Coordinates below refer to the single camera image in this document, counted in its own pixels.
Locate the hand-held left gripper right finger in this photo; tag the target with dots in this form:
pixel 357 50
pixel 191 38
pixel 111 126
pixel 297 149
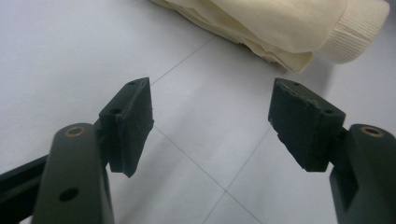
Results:
pixel 303 127

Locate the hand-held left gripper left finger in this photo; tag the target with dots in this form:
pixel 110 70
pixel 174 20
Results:
pixel 132 124

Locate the cream baby pants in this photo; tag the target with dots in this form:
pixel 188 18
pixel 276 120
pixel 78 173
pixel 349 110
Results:
pixel 280 25

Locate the white table cover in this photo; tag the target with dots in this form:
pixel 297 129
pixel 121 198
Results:
pixel 62 62

